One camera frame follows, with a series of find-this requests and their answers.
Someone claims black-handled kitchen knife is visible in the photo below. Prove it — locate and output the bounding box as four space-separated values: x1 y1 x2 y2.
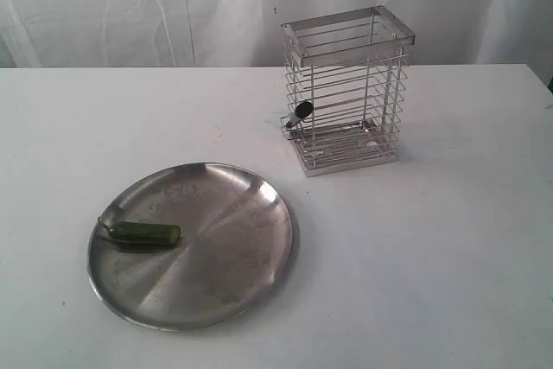
284 100 314 130

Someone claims green chili pepper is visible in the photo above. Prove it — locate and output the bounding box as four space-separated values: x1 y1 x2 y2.
97 219 181 248

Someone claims round stainless steel plate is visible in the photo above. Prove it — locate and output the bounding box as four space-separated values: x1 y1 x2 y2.
87 162 298 331

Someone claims chrome wire utensil holder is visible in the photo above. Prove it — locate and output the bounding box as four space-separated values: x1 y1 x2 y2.
280 5 416 176

